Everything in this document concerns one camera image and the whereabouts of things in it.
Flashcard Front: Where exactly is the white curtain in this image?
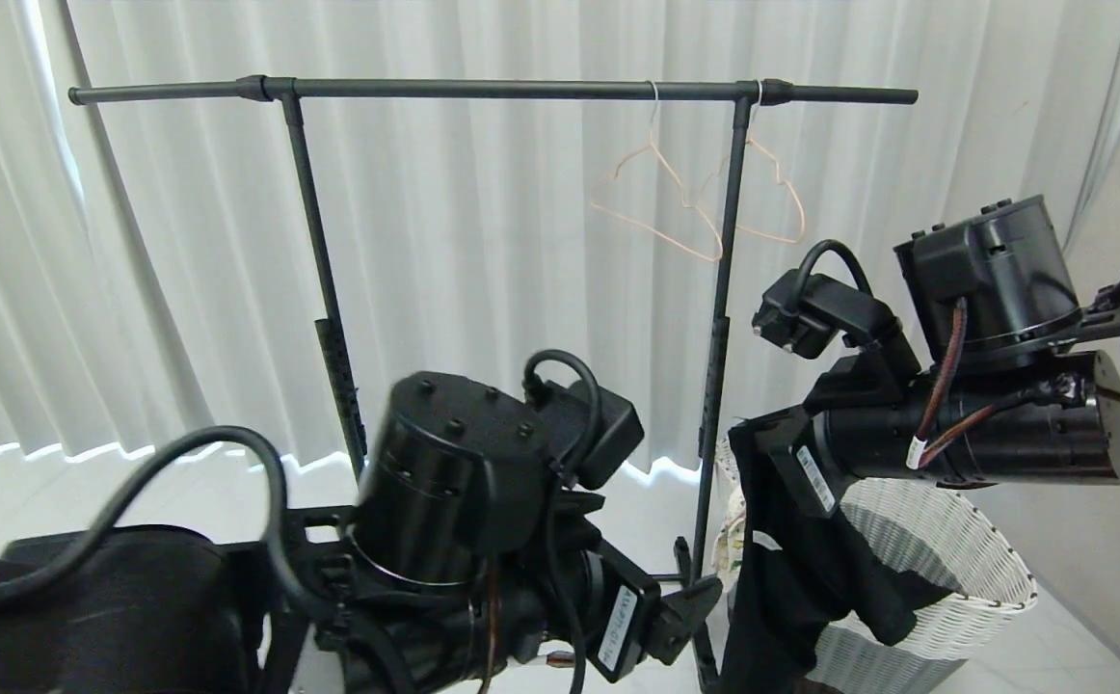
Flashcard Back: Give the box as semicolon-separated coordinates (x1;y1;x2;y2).
0;0;1120;475

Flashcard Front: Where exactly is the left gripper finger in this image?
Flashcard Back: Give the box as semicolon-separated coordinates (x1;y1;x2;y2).
645;575;723;666

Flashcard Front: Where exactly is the black garment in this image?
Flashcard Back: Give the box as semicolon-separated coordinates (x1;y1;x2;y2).
714;419;947;694

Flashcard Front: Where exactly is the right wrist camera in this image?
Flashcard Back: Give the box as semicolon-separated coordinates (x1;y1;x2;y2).
751;268;925;406

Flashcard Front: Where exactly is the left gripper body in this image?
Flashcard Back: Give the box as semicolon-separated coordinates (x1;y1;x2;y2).
329;540;663;694

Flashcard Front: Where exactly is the white laundry basket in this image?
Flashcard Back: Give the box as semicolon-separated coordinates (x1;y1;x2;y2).
714;434;1040;694

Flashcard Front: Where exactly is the black clothes rack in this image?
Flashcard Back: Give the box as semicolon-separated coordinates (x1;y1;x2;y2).
68;75;920;694

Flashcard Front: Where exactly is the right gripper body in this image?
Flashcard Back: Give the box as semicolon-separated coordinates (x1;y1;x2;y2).
762;349;1120;517

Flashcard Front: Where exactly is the pink clothes hanger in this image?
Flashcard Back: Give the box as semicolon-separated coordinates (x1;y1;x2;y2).
589;82;725;263
695;82;807;245

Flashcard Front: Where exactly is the cream printed garment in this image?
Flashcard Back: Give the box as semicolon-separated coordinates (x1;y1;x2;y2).
714;487;750;581

